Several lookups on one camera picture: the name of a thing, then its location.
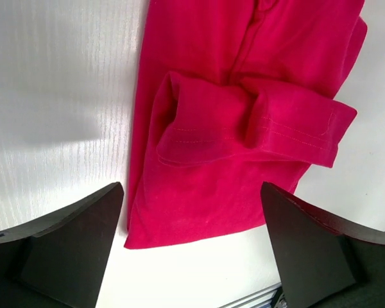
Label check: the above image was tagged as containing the red t-shirt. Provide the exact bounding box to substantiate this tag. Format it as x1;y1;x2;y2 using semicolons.
124;1;367;249

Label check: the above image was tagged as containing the aluminium mounting rail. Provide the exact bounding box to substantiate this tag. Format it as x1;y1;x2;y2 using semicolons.
220;283;289;308

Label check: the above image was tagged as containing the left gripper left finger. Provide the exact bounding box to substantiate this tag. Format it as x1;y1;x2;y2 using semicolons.
0;182;124;307

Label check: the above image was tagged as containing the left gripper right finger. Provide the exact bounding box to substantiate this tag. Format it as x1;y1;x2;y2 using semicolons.
261;182;385;307

